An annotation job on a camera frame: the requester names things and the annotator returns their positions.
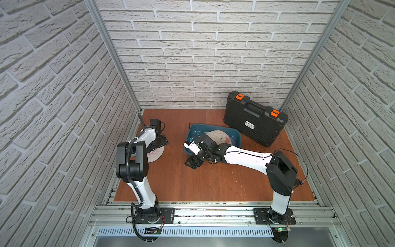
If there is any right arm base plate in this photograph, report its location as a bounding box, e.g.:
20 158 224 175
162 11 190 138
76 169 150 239
253 208 296 225

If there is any teal plastic storage box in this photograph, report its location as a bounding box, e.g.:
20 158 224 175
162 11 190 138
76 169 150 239
186 123 241 148

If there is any aluminium corner post left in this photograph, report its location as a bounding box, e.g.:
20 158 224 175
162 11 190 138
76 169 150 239
85 0 143 114

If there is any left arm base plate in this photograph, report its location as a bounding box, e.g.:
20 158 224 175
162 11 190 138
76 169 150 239
133 207 175 224

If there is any aluminium corner post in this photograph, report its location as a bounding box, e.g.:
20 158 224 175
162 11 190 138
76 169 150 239
280 0 351 112
85 0 143 114

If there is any black plastic tool case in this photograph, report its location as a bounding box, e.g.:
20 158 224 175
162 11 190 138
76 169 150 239
224 91 289 147

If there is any pink rainbow unicorn coaster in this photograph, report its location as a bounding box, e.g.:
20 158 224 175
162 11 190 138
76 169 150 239
147 147 164 163

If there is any aluminium corner post right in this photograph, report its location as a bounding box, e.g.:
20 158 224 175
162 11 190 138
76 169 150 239
280 0 351 112

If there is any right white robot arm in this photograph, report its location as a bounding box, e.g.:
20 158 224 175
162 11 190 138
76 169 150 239
184 134 298 216

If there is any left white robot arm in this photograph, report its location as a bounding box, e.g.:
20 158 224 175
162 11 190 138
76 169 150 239
116 119 168 217

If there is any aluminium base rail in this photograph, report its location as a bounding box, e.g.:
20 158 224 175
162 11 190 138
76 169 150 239
88 201 342 238

